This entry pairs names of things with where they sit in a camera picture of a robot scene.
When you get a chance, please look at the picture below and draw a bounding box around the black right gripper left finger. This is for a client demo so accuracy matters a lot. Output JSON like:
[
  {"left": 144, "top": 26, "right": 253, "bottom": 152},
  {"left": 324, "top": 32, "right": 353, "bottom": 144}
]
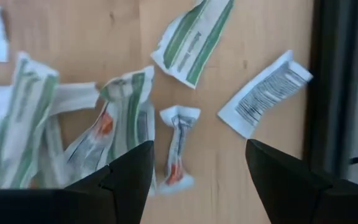
[{"left": 0, "top": 140, "right": 155, "bottom": 224}]

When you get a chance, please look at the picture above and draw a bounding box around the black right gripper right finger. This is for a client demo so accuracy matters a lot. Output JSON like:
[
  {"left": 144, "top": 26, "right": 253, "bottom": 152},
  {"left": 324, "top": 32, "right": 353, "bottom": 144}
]
[{"left": 246, "top": 139, "right": 358, "bottom": 224}]

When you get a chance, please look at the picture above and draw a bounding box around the plain white long packet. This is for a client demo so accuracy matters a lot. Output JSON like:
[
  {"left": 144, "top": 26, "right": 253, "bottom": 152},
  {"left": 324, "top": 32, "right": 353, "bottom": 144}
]
[{"left": 0, "top": 81, "right": 101, "bottom": 142}]

